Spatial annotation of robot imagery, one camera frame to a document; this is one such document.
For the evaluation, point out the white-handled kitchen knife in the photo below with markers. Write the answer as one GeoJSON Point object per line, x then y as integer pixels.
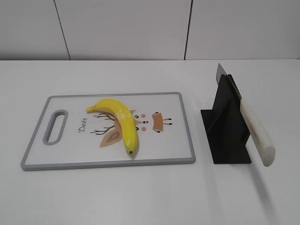
{"type": "Point", "coordinates": [260, 136]}

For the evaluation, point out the yellow plastic banana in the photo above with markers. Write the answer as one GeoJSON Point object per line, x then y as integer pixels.
{"type": "Point", "coordinates": [124, 117]}

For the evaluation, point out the black knife stand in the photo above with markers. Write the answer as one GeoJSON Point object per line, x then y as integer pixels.
{"type": "Point", "coordinates": [226, 130]}

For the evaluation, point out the white grey-rimmed cutting board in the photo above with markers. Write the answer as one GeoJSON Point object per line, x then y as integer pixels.
{"type": "Point", "coordinates": [68, 137]}

